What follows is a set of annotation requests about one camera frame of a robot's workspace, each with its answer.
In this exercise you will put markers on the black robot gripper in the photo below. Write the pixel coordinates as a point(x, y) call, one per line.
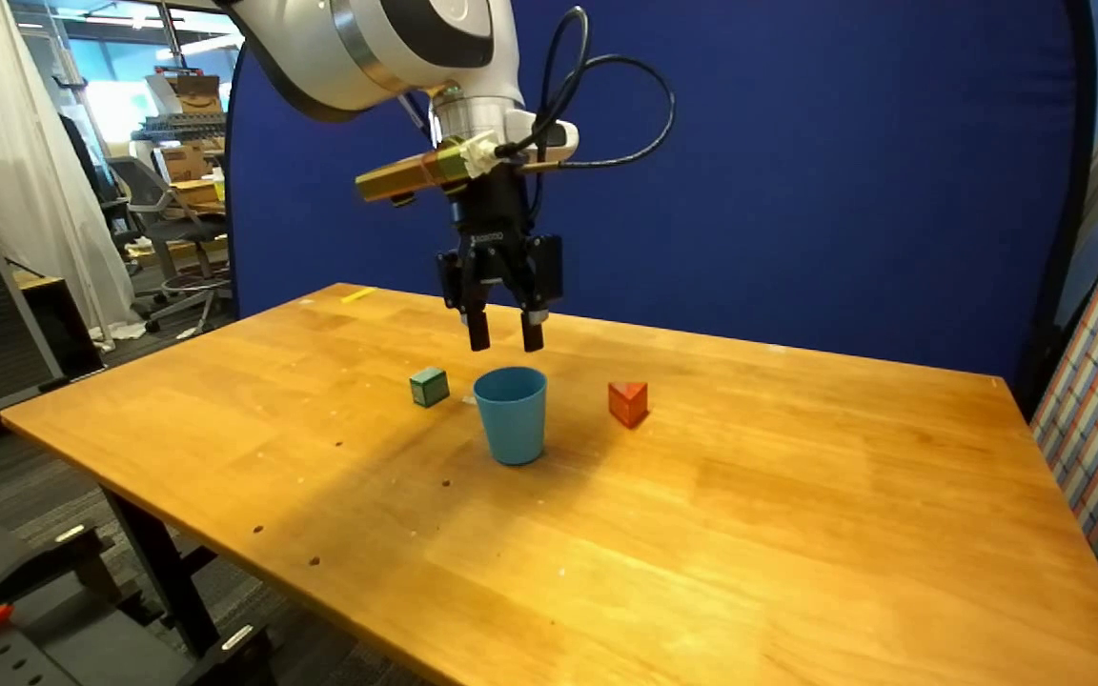
point(496, 242)

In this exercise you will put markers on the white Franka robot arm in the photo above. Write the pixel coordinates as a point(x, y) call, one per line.
point(370, 50)

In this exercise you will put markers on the blue plastic cup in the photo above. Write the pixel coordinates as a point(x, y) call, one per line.
point(511, 418)

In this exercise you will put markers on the green wooden cube block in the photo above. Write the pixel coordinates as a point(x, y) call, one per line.
point(430, 385)

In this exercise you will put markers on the red cube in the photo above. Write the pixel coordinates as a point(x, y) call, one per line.
point(628, 401)

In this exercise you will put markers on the blue round fabric backdrop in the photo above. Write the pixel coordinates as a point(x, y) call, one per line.
point(830, 177)

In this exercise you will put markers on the shelf with cardboard boxes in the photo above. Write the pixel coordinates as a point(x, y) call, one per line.
point(187, 139)

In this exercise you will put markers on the white curtain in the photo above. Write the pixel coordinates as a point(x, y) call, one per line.
point(27, 153)

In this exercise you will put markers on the yellow-green wrist camera box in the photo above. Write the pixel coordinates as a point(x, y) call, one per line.
point(460, 166)

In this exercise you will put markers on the black table leg frame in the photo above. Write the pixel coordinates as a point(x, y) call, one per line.
point(168, 575)

